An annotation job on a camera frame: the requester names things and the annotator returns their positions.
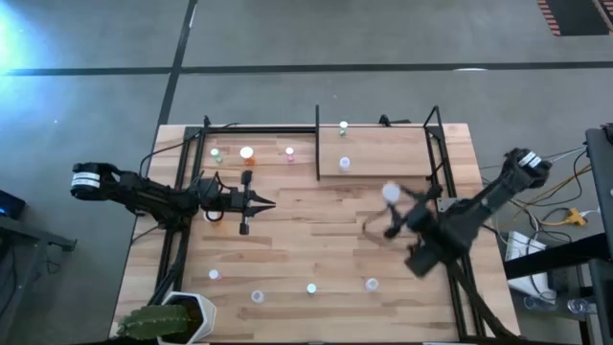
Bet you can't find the white hexagonal plant pot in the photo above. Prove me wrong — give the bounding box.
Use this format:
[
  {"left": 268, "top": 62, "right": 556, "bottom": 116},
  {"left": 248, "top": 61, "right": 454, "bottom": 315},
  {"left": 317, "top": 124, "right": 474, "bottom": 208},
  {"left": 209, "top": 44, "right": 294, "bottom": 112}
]
[{"left": 156, "top": 290, "right": 218, "bottom": 345}]

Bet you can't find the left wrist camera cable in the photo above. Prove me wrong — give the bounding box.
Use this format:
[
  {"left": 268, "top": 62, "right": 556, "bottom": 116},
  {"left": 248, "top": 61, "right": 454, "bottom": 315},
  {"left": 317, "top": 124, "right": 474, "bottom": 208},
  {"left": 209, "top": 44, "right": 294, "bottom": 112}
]
[{"left": 204, "top": 171, "right": 240, "bottom": 224}]

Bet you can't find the white power strip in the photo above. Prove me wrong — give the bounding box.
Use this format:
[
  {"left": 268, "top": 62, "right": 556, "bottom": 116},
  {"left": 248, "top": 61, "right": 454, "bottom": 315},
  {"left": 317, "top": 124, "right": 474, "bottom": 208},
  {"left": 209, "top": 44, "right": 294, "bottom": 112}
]
[{"left": 506, "top": 230, "right": 547, "bottom": 263}]

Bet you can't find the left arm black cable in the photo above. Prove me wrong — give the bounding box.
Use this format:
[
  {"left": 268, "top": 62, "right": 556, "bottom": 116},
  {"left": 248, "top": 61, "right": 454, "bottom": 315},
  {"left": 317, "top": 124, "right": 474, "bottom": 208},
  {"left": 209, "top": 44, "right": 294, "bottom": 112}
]
[{"left": 138, "top": 122, "right": 240, "bottom": 178}]

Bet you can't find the black box with blue light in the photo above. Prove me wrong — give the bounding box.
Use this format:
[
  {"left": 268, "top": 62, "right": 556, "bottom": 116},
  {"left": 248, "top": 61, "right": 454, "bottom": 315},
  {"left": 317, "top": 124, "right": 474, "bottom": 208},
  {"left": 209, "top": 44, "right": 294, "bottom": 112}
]
[{"left": 0, "top": 189, "right": 28, "bottom": 221}]

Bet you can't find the yellow cable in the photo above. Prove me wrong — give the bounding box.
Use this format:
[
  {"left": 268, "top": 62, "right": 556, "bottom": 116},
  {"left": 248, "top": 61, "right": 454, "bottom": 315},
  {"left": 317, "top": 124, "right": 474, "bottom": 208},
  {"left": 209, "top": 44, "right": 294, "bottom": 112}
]
[{"left": 514, "top": 164, "right": 594, "bottom": 227}]

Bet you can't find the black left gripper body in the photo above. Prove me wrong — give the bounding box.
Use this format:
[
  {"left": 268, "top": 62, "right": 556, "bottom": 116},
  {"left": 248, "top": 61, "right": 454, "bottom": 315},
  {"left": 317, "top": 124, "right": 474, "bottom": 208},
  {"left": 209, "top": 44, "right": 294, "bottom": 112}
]
[{"left": 200, "top": 171, "right": 253, "bottom": 236}]

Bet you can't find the grey metal stand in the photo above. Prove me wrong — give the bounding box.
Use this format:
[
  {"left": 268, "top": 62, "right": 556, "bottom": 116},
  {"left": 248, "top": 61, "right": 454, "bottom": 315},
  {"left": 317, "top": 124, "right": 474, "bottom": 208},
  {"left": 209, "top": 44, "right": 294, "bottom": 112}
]
[{"left": 0, "top": 215, "right": 78, "bottom": 336}]

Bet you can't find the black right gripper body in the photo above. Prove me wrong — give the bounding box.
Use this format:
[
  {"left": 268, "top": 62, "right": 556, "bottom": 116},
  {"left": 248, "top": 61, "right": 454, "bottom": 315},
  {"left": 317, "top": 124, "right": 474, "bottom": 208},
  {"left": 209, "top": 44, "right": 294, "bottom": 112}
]
[{"left": 404, "top": 191, "right": 456, "bottom": 280}]

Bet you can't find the black metal table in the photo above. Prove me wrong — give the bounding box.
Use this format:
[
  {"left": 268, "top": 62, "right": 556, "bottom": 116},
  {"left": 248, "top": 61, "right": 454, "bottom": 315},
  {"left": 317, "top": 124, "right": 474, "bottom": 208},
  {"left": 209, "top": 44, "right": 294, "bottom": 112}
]
[{"left": 502, "top": 125, "right": 613, "bottom": 345}]

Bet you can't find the black metal shelf frame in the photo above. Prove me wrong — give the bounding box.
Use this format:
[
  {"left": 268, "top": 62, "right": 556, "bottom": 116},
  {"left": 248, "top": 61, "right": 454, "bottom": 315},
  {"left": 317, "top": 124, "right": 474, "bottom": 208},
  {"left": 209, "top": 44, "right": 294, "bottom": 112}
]
[{"left": 314, "top": 103, "right": 444, "bottom": 183}]

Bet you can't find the yellow power plug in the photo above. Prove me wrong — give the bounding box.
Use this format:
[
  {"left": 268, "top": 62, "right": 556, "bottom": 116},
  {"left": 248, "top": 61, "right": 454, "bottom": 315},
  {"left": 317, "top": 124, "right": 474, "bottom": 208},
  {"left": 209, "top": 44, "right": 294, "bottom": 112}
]
[{"left": 564, "top": 207, "right": 588, "bottom": 227}]

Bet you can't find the green cactus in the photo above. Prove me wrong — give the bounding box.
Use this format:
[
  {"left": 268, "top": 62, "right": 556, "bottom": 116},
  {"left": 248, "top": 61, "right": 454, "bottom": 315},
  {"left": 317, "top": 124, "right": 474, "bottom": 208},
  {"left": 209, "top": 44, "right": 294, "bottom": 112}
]
[{"left": 117, "top": 304, "right": 193, "bottom": 341}]

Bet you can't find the silver metal corner bracket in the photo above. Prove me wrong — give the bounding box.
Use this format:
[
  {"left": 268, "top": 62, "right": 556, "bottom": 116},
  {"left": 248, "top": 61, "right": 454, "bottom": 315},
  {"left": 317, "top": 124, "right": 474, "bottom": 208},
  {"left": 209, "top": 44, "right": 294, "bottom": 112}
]
[{"left": 436, "top": 195, "right": 461, "bottom": 213}]

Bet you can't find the black mat with striped edge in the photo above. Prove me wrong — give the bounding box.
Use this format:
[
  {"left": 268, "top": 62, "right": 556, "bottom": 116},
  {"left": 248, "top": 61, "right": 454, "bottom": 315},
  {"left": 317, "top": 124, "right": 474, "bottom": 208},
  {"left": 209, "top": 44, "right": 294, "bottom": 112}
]
[{"left": 535, "top": 0, "right": 613, "bottom": 38}]

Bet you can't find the clear plastic bottle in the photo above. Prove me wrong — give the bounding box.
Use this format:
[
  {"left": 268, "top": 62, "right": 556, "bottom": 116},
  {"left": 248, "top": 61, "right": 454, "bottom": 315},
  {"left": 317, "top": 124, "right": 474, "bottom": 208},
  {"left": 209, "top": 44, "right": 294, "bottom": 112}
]
[
  {"left": 566, "top": 297, "right": 598, "bottom": 315},
  {"left": 523, "top": 294, "right": 547, "bottom": 312}
]

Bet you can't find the black aluminium rig frame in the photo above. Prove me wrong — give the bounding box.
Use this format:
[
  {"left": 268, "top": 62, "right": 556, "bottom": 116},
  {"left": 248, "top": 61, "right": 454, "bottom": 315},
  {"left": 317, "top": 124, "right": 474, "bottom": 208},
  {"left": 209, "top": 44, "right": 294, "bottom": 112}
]
[{"left": 148, "top": 114, "right": 521, "bottom": 344}]

